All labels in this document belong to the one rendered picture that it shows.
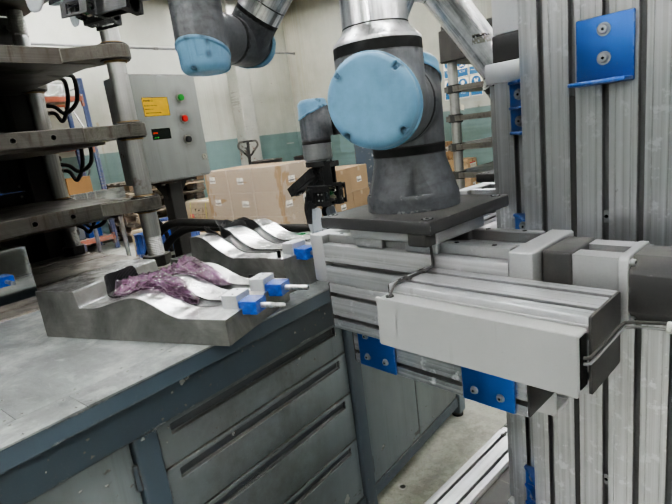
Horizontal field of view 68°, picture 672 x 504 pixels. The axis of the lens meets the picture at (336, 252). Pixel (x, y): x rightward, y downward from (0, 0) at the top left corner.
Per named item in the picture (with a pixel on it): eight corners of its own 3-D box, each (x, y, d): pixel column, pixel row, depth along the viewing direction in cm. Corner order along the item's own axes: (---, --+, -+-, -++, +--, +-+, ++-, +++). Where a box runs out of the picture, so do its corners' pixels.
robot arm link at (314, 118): (328, 95, 122) (293, 100, 122) (333, 141, 124) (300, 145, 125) (329, 98, 130) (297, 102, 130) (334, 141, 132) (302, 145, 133)
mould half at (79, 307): (290, 299, 119) (283, 255, 116) (230, 346, 96) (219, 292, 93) (129, 298, 138) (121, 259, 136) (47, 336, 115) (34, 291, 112)
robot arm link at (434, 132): (450, 138, 84) (445, 53, 81) (438, 143, 72) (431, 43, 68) (381, 146, 88) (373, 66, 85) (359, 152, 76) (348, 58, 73)
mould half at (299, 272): (351, 265, 143) (345, 219, 140) (288, 294, 123) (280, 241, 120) (237, 255, 174) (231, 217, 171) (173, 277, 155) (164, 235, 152)
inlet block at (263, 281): (314, 295, 111) (311, 272, 110) (305, 303, 107) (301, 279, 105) (263, 294, 116) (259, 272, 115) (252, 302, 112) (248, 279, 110)
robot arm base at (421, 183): (478, 197, 82) (474, 136, 80) (424, 215, 72) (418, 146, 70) (405, 197, 93) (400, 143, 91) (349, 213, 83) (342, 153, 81)
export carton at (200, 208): (243, 226, 660) (238, 195, 651) (214, 233, 628) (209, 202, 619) (215, 224, 703) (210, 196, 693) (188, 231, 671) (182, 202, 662)
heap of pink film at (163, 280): (237, 281, 119) (231, 249, 117) (190, 307, 103) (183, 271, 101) (152, 281, 129) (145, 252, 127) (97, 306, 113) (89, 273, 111)
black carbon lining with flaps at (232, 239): (318, 246, 140) (314, 213, 138) (278, 261, 129) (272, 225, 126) (238, 241, 162) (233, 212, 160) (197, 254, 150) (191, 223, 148)
